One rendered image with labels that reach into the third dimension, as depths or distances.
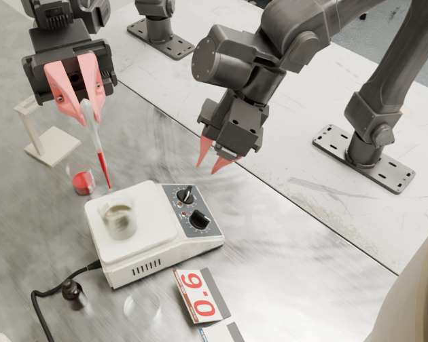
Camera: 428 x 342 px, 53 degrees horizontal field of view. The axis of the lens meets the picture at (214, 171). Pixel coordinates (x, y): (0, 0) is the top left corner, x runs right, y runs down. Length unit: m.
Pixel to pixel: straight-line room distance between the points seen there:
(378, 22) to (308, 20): 2.60
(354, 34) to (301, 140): 2.11
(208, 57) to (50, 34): 0.19
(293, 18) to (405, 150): 0.48
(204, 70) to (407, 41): 0.33
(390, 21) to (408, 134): 2.23
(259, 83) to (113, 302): 0.40
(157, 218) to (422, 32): 0.48
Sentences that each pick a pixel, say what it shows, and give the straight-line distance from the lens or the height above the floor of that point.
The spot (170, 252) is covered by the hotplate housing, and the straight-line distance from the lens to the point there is 0.69.
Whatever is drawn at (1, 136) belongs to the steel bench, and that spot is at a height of 0.90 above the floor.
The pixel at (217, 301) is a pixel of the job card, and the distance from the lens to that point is 0.70.
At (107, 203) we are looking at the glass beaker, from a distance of 0.66.
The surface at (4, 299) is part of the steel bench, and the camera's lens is 0.78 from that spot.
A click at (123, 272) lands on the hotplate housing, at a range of 0.69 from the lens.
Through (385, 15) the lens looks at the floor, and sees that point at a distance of 3.25.
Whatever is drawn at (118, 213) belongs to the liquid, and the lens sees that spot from 0.66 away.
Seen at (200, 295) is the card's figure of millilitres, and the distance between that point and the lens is 0.69.
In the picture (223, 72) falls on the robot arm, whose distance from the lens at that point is 0.55.
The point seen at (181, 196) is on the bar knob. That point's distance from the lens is 0.74.
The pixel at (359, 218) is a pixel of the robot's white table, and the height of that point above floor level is 0.90.
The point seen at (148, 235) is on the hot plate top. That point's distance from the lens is 0.67.
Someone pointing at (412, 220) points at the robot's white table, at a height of 0.90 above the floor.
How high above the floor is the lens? 1.55
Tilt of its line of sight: 50 degrees down
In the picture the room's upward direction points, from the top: straight up
